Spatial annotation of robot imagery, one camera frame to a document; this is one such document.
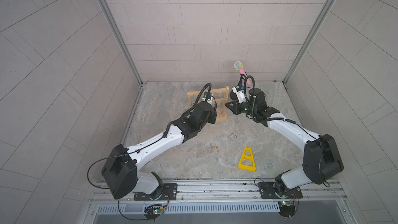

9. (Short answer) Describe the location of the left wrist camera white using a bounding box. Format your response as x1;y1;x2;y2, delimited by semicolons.
202;91;214;105

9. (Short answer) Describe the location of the green circuit board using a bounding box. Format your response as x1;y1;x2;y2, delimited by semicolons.
144;204;165;219
278;201;296;218

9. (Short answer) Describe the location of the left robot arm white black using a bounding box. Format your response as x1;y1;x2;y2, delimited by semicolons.
101;83;217;200

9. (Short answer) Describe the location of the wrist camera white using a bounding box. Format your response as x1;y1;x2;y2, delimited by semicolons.
230;86;246;104
202;91;214;105

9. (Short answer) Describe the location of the yellow triangular plastic stand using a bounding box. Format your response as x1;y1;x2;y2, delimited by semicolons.
237;146;257;172

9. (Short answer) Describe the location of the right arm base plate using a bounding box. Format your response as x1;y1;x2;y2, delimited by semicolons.
256;181;303;200

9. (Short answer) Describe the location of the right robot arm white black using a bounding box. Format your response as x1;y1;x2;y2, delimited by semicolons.
226;74;344;198

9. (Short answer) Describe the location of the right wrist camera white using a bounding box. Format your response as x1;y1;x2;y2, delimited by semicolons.
230;86;246;104

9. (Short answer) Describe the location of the wooden jewelry display stand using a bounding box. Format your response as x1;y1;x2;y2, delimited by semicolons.
187;86;230;123

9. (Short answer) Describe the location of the left green circuit board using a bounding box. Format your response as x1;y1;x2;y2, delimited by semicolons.
144;204;165;219

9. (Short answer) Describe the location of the pink toy microphone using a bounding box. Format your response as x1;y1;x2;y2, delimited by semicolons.
234;61;248;84

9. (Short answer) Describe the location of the white ventilation grille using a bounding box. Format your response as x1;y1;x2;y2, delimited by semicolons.
97;202;280;215

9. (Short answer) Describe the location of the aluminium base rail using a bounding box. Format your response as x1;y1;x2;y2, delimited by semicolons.
88;178;347;205

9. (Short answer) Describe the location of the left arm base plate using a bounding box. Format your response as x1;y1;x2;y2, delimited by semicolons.
134;183;178;201

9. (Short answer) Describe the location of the right green circuit board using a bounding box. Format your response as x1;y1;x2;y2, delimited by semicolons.
278;201;296;218

